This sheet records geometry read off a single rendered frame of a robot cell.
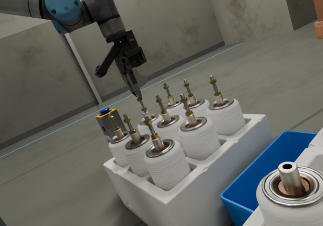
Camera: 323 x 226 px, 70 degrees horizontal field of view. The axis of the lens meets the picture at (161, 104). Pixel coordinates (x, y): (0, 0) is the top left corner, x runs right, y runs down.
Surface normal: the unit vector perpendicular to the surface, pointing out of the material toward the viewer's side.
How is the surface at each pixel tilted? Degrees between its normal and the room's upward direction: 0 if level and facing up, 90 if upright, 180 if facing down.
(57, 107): 90
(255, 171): 88
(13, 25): 90
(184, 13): 90
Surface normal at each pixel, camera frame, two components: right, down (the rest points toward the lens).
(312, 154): -0.38, -0.89
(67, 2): 0.25, 0.16
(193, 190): 0.55, 0.00
